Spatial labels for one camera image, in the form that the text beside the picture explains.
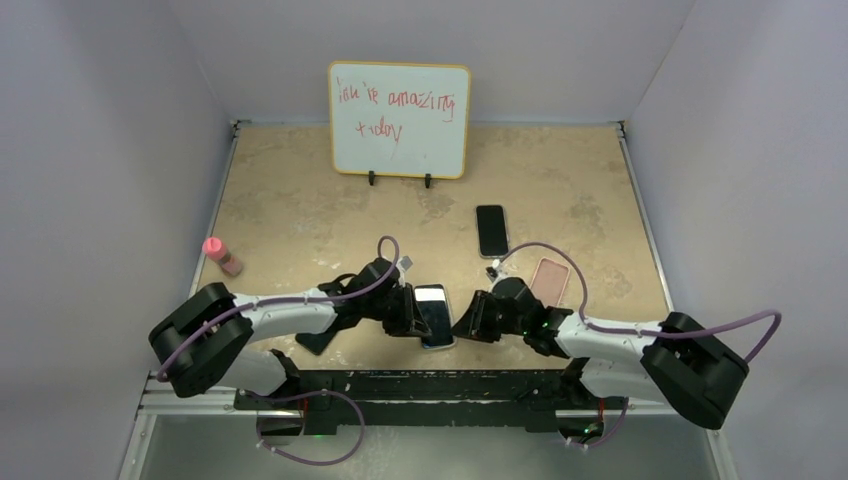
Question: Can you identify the yellow framed whiteboard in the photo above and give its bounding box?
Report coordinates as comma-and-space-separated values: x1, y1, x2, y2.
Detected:
327, 61, 472, 183

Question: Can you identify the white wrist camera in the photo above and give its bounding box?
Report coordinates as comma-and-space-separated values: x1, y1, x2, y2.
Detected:
395, 256, 413, 286
485, 259, 502, 283

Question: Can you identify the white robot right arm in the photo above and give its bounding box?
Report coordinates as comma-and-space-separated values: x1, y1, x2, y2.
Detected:
452, 277, 749, 430

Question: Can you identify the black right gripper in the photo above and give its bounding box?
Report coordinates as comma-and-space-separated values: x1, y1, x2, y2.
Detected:
450, 291, 527, 344

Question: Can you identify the black phone with case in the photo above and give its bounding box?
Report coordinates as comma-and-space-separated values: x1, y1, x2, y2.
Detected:
475, 205, 510, 258

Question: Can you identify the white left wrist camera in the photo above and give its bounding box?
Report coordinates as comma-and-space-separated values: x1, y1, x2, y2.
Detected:
395, 256, 413, 286

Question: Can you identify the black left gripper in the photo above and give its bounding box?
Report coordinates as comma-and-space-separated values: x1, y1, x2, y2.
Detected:
362, 282, 430, 338

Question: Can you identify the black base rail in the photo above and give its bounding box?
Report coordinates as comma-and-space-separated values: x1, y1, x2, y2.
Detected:
234, 369, 623, 442

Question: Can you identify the pink capped small bottle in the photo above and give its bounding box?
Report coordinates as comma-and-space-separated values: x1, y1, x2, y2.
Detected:
202, 237, 243, 277

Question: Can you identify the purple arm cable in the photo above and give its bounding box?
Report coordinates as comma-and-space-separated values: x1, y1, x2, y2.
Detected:
490, 241, 783, 366
154, 235, 401, 384

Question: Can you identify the clear grey phone case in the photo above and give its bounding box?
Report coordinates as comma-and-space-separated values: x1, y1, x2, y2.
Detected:
413, 283, 458, 352

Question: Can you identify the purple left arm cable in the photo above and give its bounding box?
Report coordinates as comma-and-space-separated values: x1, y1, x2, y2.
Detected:
154, 235, 401, 384

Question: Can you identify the pink phone case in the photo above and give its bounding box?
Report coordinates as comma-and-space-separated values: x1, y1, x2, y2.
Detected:
530, 258, 571, 307

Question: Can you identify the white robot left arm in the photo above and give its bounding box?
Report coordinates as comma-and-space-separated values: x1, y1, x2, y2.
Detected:
148, 258, 431, 409

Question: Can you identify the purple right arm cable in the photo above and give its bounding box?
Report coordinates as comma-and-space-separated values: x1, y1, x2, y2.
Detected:
490, 241, 783, 366

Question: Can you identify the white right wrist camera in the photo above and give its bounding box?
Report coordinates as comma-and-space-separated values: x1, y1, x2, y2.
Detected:
485, 259, 502, 283

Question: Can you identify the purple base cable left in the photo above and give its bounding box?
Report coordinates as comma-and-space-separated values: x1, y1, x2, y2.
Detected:
255, 386, 370, 468

